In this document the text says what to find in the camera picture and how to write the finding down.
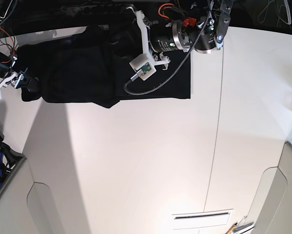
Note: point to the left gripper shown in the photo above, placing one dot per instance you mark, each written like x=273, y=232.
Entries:
x=158, y=39

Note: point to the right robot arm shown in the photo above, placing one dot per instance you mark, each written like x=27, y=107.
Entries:
x=8, y=56

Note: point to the black metal ruler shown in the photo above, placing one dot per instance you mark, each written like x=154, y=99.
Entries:
x=200, y=215

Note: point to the black T-shirt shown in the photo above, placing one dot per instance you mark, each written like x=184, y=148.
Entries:
x=94, y=67

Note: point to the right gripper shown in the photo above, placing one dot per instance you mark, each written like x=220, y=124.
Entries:
x=18, y=79

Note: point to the yellow pencil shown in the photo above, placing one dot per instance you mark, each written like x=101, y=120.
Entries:
x=232, y=228

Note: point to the black power strip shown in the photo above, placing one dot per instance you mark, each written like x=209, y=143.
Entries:
x=93, y=10

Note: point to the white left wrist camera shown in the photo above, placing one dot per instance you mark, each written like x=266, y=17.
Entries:
x=143, y=66

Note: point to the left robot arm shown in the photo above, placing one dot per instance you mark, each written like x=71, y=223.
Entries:
x=199, y=25

